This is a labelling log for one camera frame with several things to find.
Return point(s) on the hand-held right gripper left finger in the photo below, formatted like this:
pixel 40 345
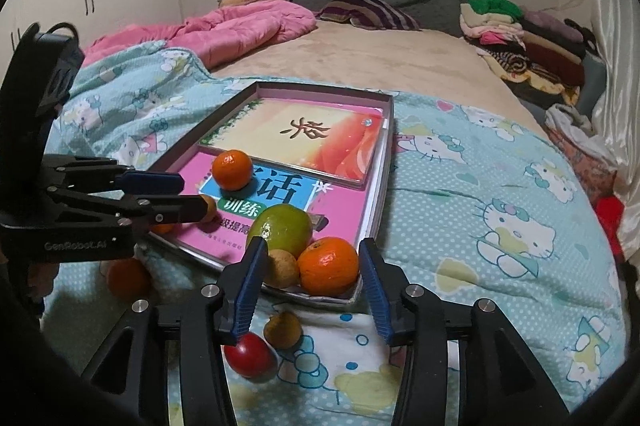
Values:
pixel 247 296

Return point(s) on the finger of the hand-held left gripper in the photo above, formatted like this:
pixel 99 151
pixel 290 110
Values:
pixel 165 211
pixel 150 182

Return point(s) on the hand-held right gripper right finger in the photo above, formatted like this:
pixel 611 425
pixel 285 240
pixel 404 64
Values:
pixel 376 296

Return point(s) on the small brown longan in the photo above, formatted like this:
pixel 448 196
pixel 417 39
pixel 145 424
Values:
pixel 282 330
pixel 285 271

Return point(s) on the brown kiwi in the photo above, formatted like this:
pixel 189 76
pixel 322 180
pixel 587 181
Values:
pixel 211 208

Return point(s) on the orange mandarin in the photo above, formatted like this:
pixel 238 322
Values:
pixel 162 229
pixel 128 278
pixel 329 267
pixel 231 169

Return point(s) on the red cherry tomato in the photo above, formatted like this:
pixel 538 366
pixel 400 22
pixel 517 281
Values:
pixel 255 358

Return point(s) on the large round green fruit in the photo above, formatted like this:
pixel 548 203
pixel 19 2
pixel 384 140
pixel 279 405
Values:
pixel 282 228

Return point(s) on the shallow grey cardboard box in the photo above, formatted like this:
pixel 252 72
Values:
pixel 385 145

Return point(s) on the pink book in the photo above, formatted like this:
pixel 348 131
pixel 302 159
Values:
pixel 285 198

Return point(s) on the blue cartoon printed blanket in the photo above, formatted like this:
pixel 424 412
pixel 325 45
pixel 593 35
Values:
pixel 475 206

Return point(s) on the cream and orange book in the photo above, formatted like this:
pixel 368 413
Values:
pixel 310 150

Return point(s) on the pink quilt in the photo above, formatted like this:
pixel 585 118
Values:
pixel 225 30

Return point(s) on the beige bed sheet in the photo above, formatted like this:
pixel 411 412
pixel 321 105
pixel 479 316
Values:
pixel 375 55

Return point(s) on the red cloth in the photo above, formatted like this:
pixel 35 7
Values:
pixel 610 218

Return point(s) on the white crumpled cloth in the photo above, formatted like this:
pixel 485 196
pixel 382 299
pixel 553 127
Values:
pixel 575 125

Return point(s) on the striped pillow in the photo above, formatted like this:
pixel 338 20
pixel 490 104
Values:
pixel 367 11

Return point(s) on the pile of folded clothes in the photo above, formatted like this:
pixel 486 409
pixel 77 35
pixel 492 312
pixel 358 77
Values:
pixel 530 45

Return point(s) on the white satin curtain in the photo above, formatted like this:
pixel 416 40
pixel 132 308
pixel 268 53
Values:
pixel 615 55

